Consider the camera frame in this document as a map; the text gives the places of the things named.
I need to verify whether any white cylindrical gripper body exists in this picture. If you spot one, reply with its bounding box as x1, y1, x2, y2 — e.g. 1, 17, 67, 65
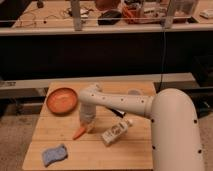
79, 103, 96, 124

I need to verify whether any orange pepper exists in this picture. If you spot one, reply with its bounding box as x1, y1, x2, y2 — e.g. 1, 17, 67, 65
72, 126, 87, 140

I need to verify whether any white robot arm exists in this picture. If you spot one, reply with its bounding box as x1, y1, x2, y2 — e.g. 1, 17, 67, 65
78, 84, 205, 171

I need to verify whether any orange bowl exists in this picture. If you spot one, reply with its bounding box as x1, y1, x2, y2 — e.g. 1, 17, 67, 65
46, 87, 78, 115

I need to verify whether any black and white marker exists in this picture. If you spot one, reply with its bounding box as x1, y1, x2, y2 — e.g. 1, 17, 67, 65
107, 108, 126, 118

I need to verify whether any white bottle with label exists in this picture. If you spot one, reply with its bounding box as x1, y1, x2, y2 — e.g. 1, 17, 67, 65
101, 119, 133, 146

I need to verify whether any blue sponge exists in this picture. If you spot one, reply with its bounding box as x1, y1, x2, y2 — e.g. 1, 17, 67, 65
42, 144, 68, 167

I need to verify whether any black computer mouse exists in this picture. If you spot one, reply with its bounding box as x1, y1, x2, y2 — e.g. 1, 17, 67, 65
98, 10, 122, 25

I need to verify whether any orange tool on bench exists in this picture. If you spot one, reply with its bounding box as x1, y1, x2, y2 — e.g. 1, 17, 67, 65
122, 3, 144, 24

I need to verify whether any grey metal post left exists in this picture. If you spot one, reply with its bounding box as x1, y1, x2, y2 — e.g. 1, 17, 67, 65
70, 0, 82, 31

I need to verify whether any grey metal post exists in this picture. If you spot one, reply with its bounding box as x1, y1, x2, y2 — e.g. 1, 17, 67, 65
164, 0, 176, 29
70, 0, 82, 31

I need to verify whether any black hanging cable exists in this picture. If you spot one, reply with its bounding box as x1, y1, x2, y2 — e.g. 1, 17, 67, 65
159, 26, 167, 88

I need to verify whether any grey metal post right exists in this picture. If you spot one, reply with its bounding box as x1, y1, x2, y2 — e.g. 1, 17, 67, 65
164, 0, 176, 29

